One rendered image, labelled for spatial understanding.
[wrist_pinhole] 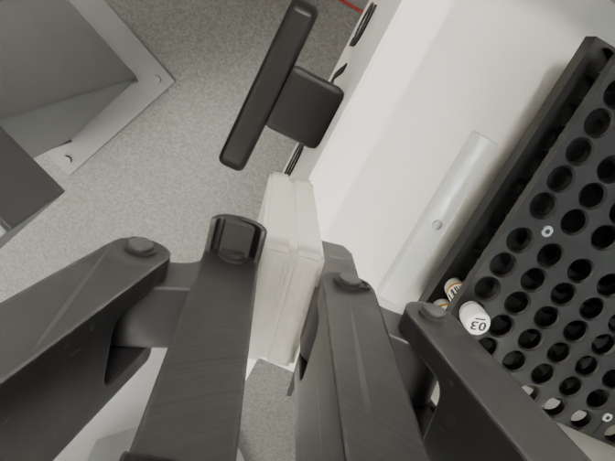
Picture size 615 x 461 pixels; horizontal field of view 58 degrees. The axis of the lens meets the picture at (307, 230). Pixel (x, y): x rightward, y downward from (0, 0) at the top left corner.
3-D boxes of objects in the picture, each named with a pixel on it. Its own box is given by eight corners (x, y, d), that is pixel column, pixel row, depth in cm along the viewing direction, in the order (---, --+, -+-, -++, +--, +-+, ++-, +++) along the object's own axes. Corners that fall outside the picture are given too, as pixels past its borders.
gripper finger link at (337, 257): (319, 323, 11) (459, 354, 11) (310, 235, 16) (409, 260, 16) (300, 385, 12) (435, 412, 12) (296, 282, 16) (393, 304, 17)
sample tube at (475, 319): (443, 272, 30) (469, 311, 26) (464, 274, 31) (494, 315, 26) (437, 292, 31) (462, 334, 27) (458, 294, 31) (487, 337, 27)
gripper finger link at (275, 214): (262, 363, 13) (231, 357, 13) (270, 253, 20) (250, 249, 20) (294, 251, 12) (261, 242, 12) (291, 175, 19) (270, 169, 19)
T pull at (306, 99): (218, 157, 25) (214, 164, 23) (294, -6, 23) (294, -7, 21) (291, 192, 25) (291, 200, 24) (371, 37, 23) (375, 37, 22)
